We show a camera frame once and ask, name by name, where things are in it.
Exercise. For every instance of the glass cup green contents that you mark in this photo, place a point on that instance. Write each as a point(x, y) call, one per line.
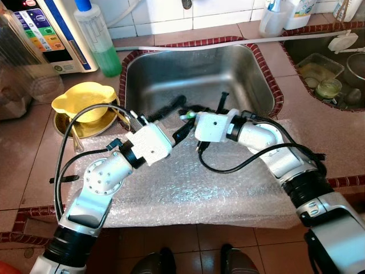
point(329, 89)

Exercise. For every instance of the white water purifier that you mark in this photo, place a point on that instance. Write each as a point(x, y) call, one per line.
point(57, 34)

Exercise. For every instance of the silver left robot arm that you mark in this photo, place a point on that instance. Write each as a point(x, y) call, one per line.
point(100, 180)

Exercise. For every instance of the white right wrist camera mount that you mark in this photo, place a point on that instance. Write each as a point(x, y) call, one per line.
point(212, 127)

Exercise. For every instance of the green dish soap bottle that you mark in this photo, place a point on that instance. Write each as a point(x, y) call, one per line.
point(100, 43)

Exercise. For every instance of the clear bubble wrap sheet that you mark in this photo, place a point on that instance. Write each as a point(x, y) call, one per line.
point(188, 194)

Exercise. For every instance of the glass jar orange lid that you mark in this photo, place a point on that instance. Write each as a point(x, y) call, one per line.
point(17, 40)

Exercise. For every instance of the white plastic ladle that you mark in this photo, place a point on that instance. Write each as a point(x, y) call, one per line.
point(342, 42)

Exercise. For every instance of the black left robot foot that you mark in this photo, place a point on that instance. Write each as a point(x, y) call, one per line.
point(154, 262)

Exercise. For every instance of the metal faucet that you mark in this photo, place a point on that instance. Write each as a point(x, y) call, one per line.
point(186, 3)

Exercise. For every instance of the white detergent bottle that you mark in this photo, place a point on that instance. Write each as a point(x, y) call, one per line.
point(300, 12)

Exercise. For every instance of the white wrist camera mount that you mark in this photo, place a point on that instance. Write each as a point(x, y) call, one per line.
point(151, 142)
point(212, 127)

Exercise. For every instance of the white green utensil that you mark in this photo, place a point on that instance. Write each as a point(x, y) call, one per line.
point(185, 116)

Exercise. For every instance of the clear glass food container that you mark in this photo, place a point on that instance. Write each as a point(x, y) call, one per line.
point(319, 68)

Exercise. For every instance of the steel sink basin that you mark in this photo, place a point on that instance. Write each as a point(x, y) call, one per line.
point(302, 48)
point(199, 74)

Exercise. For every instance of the black robot foot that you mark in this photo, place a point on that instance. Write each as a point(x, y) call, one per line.
point(238, 261)
point(154, 262)

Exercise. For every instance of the steel pot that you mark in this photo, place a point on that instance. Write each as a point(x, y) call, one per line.
point(356, 71)

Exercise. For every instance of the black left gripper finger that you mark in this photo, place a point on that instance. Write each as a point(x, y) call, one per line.
point(183, 130)
point(168, 108)

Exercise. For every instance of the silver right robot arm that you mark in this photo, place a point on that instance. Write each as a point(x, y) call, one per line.
point(296, 171)

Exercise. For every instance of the black right robot foot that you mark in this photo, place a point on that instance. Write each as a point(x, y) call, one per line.
point(238, 261)

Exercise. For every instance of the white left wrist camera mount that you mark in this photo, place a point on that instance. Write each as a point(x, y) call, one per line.
point(151, 142)

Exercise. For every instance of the yellow plastic bowl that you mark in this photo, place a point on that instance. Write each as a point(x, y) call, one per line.
point(85, 97)

